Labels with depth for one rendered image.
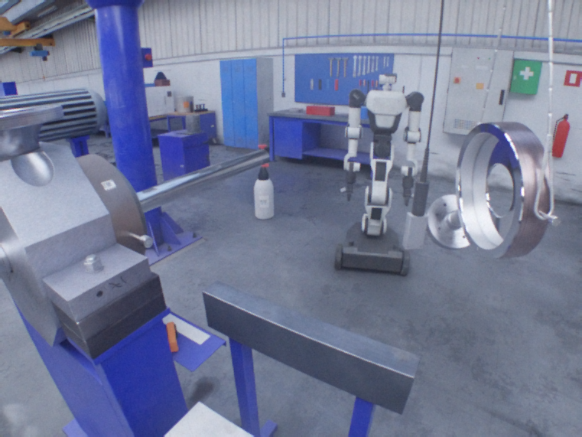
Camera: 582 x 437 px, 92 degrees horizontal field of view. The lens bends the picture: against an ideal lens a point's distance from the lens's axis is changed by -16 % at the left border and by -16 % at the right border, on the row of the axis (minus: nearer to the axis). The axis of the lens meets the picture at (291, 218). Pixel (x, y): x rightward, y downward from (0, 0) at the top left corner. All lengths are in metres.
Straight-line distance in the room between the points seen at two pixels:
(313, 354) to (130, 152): 2.33
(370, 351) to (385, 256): 1.81
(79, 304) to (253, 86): 5.79
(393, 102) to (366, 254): 1.13
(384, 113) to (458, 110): 2.75
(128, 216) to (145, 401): 0.46
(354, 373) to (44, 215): 0.76
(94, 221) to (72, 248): 0.07
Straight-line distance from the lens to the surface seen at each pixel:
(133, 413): 0.92
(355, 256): 2.58
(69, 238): 0.76
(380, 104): 2.44
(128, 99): 2.80
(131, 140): 2.83
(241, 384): 1.21
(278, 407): 1.76
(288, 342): 0.89
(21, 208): 0.77
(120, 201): 0.89
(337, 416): 1.74
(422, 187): 1.10
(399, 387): 0.82
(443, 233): 1.23
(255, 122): 6.28
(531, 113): 5.41
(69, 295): 0.68
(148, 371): 0.88
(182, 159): 4.49
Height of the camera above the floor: 1.45
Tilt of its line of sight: 24 degrees down
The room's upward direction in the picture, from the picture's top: straight up
